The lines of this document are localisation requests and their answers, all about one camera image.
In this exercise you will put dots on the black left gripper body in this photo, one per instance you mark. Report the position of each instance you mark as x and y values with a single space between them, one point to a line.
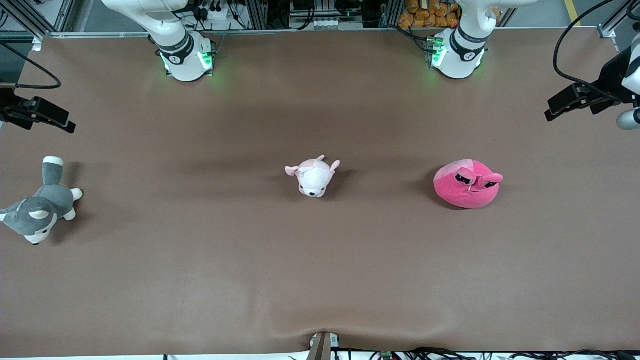
610 76

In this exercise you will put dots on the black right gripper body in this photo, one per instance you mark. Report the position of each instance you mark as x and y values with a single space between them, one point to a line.
8 106

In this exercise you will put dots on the round hot pink plush toy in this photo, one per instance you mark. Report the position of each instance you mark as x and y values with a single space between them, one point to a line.
465 187

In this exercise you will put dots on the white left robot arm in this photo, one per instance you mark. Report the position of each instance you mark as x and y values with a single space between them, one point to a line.
462 52

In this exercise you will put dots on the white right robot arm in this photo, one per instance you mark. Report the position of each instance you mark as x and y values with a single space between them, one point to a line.
182 55

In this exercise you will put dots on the grey white husky plush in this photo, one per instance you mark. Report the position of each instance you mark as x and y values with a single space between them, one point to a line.
42 207

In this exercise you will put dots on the pile of orange plush toys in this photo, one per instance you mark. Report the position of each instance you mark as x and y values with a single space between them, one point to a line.
430 12

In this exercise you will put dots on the white power strip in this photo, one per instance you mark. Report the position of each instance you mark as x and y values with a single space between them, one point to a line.
217 12

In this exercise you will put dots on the pale pink white plush dog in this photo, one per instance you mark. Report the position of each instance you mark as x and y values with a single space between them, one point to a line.
314 180

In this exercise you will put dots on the brown table mat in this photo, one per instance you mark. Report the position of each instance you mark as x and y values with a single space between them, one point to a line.
320 260

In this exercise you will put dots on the white corner bracket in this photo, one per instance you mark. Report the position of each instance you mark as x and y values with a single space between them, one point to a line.
36 45

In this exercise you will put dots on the metal camera mount clamp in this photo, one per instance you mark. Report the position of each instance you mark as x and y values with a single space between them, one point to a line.
321 346

